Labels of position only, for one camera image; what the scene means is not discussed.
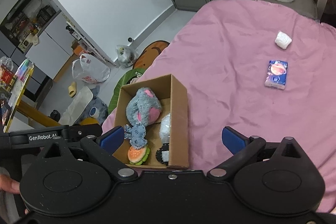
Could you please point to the white plastic shopping bag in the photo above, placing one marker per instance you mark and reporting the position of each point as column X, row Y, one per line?
column 89, row 69

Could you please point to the yellow slipper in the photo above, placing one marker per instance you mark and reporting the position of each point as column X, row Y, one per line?
column 72, row 90

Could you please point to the grey pink plush toy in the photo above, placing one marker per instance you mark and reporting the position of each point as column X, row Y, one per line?
column 144, row 108

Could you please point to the orange capybara floor mat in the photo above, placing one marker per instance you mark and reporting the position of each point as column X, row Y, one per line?
column 150, row 53

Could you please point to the clear bubble wrap bag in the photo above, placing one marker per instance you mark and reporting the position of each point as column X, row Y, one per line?
column 165, row 129

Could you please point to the operator left hand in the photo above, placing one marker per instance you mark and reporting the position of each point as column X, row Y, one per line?
column 9, row 188

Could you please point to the brown cardboard box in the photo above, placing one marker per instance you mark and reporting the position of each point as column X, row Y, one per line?
column 173, row 97

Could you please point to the black white patterned item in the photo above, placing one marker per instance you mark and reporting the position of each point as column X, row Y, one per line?
column 162, row 154

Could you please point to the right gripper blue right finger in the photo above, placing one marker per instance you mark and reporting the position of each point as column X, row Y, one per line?
column 233, row 140

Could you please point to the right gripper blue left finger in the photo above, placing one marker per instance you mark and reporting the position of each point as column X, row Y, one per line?
column 111, row 140

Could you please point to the blue tissue pack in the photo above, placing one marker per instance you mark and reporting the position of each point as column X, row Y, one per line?
column 276, row 74

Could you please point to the hamburger squishy toy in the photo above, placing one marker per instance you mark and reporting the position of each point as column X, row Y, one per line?
column 138, row 156

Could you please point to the pink bed sheet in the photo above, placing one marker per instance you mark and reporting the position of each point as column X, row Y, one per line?
column 221, row 56

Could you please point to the small clear trash bag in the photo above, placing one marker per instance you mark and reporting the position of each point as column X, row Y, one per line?
column 126, row 56

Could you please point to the small grey plush keychain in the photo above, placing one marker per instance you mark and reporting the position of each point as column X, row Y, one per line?
column 136, row 135

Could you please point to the white cloth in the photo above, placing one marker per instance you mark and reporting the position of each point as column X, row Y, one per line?
column 282, row 40

